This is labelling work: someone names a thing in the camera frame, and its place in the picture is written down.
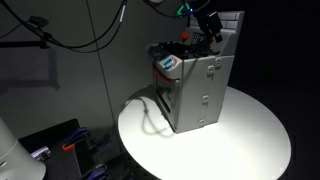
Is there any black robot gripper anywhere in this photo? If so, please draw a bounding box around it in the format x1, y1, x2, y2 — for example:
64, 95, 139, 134
195, 11, 223, 43

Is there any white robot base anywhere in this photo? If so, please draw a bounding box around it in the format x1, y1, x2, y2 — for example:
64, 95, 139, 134
0, 118, 46, 180

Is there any grey toy stove oven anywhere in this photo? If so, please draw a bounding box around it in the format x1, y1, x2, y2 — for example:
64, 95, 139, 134
146, 11, 245, 133

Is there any blue far-right stove knob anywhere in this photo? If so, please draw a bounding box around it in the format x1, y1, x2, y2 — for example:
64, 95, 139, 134
162, 57, 174, 69

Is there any red round knob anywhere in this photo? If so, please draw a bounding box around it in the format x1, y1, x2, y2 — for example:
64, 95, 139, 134
181, 32, 189, 40

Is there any white round table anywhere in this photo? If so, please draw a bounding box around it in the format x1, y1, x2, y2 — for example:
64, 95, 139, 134
118, 87, 292, 180

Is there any purple clamp with orange tip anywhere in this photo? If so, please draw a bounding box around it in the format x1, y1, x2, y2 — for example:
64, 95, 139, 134
62, 127, 90, 151

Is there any purple clamp lower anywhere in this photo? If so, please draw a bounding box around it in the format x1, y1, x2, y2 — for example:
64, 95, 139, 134
84, 166, 108, 180

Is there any red oven door handle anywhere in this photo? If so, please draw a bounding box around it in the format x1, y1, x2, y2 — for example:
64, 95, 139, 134
153, 66, 171, 83

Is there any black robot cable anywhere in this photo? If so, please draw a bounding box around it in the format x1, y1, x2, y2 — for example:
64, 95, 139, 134
0, 0, 129, 54

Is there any black camera on stand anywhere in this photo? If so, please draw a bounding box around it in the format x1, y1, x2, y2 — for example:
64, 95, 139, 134
28, 16, 49, 27

